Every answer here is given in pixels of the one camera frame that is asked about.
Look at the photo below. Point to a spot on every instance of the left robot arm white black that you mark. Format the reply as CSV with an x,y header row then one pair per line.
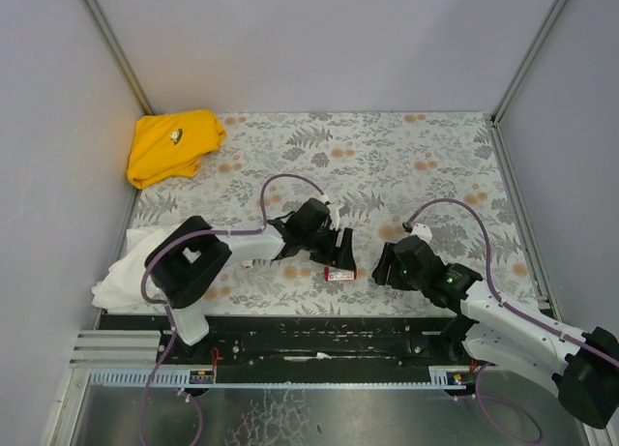
x,y
186,263

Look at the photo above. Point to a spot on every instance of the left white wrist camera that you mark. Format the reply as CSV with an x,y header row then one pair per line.
x,y
334,210

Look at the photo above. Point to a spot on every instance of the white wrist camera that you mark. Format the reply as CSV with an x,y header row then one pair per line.
x,y
420,230
334,210

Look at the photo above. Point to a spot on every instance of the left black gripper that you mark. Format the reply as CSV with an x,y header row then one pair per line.
x,y
334,243

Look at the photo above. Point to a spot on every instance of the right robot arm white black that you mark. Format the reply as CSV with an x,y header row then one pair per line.
x,y
579,368

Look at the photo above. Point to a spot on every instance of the red white staple box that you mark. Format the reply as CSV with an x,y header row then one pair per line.
x,y
338,275

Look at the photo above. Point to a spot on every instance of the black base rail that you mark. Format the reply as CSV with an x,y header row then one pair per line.
x,y
235,340

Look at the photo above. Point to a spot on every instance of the yellow folded cloth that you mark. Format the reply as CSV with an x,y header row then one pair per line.
x,y
171,145

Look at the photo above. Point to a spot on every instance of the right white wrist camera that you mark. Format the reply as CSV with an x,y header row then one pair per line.
x,y
420,230

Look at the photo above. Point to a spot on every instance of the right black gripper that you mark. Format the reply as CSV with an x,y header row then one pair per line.
x,y
392,263

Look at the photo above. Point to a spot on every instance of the white crumpled cloth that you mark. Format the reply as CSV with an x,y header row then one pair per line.
x,y
119,291

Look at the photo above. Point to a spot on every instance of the white slotted cable duct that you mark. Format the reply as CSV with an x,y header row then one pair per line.
x,y
189,379

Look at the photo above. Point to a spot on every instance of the floral patterned table mat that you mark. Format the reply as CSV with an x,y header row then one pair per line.
x,y
439,168

